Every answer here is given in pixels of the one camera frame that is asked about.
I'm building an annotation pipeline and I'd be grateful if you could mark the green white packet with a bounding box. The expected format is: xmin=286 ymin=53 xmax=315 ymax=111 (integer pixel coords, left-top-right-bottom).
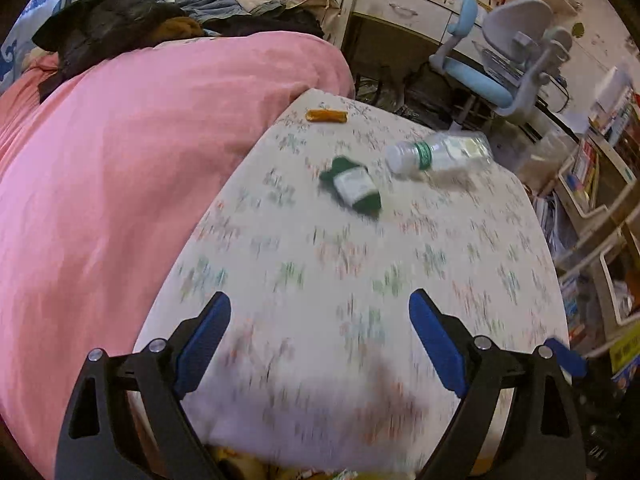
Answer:
xmin=319 ymin=156 xmax=383 ymax=221

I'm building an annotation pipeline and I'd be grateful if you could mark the white book rack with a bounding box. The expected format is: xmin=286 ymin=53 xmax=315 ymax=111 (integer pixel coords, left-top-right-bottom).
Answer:
xmin=530 ymin=132 xmax=638 ymax=271

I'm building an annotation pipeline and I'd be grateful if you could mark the pink duvet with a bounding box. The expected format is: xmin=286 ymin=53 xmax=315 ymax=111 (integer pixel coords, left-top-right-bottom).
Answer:
xmin=0 ymin=30 xmax=356 ymax=480

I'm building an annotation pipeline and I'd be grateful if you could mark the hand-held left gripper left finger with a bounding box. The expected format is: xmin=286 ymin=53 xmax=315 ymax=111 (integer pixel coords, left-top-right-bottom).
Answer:
xmin=55 ymin=291 xmax=232 ymax=480

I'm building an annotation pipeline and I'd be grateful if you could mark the floral cloth covered table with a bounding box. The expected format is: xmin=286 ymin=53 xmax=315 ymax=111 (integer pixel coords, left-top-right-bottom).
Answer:
xmin=132 ymin=88 xmax=571 ymax=476

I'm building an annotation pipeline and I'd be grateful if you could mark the blue denim clothing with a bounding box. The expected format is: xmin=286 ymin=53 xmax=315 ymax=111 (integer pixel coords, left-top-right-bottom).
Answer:
xmin=180 ymin=0 xmax=286 ymax=23

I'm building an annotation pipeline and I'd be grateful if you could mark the white desk drawer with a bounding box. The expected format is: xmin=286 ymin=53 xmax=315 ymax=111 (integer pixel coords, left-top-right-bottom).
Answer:
xmin=352 ymin=0 xmax=463 ymax=43

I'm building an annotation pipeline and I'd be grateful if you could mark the black down jacket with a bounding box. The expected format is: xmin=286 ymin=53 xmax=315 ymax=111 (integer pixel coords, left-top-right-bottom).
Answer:
xmin=32 ymin=0 xmax=186 ymax=81

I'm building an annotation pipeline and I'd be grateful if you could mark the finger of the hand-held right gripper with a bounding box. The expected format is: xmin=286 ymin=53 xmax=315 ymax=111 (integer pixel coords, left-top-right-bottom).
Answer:
xmin=544 ymin=337 xmax=588 ymax=381

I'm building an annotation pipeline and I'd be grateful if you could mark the clear plastic bag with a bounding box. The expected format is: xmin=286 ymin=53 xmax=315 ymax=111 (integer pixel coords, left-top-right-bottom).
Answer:
xmin=515 ymin=127 xmax=576 ymax=192

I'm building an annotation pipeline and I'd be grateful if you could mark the whale print curtain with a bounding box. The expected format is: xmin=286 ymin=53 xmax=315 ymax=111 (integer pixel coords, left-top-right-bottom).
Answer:
xmin=0 ymin=0 xmax=101 ymax=96

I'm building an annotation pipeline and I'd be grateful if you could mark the clear plastic bottle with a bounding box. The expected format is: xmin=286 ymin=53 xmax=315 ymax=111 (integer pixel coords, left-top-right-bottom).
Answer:
xmin=385 ymin=131 xmax=493 ymax=178

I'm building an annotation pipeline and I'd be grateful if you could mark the brown cloth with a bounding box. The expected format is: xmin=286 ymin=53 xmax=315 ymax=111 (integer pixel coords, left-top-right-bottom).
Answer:
xmin=150 ymin=16 xmax=206 ymax=43

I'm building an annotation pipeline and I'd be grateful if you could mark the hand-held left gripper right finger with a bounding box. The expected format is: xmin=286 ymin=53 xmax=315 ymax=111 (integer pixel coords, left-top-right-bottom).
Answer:
xmin=409 ymin=288 xmax=586 ymax=480

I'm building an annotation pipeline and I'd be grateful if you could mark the orange snack wrapper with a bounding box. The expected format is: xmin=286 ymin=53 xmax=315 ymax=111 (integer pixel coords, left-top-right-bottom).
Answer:
xmin=306 ymin=108 xmax=347 ymax=125

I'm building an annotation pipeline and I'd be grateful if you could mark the white rolling cart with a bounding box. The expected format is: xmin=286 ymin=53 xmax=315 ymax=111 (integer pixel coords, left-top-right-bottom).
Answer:
xmin=560 ymin=200 xmax=640 ymax=361

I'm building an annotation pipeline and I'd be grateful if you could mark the yellow blue box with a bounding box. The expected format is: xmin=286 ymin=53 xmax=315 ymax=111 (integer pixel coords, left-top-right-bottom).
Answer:
xmin=610 ymin=330 xmax=640 ymax=391

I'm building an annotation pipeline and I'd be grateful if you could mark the blue grey desk chair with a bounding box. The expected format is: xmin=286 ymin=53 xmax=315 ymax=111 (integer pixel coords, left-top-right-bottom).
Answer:
xmin=429 ymin=0 xmax=573 ymax=126

